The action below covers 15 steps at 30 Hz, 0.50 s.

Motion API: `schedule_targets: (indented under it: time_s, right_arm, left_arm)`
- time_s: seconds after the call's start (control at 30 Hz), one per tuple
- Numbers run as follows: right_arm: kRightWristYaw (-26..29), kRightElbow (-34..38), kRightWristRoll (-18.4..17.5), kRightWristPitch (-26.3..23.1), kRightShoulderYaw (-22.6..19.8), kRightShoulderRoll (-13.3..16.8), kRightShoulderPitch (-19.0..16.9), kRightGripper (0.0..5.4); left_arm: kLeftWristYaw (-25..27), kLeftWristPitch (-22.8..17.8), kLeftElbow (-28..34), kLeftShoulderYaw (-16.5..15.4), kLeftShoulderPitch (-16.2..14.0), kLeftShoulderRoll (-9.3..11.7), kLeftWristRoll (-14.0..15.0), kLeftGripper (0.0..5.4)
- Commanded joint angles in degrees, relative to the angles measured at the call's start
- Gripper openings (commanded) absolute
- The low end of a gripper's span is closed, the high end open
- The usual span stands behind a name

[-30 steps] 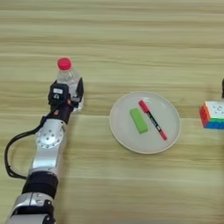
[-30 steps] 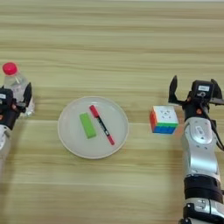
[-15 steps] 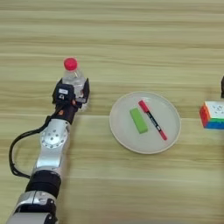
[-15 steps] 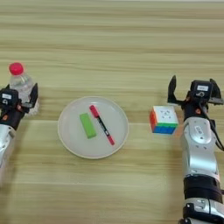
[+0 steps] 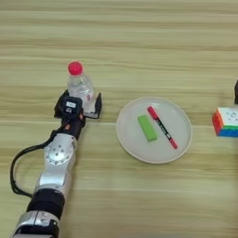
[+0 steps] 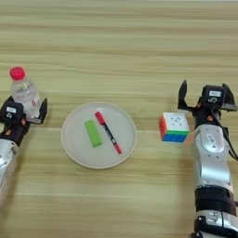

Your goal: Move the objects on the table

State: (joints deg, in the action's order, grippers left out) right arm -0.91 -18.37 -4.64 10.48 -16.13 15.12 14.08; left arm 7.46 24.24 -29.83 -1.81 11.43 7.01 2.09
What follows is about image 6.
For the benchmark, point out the red and black marker pen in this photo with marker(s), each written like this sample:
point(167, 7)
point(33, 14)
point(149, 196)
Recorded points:
point(108, 133)

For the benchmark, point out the green rectangular block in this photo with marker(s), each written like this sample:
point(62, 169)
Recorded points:
point(93, 134)

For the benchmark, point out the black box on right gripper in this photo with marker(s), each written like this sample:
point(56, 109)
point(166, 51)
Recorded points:
point(214, 95)

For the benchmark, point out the clear bottle with red cap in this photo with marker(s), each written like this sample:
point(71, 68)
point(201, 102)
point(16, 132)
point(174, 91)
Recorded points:
point(24, 93)

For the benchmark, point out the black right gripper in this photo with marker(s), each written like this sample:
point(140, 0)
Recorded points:
point(207, 116)

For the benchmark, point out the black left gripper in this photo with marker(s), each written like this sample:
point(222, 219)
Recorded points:
point(14, 133)

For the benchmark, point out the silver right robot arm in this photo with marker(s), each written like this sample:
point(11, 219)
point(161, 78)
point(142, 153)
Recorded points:
point(212, 161)

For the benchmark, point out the round white plate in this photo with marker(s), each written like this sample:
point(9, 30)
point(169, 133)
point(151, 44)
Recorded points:
point(74, 148)

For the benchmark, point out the multicoloured puzzle cube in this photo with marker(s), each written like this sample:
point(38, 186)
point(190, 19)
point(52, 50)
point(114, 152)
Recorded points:
point(175, 122)

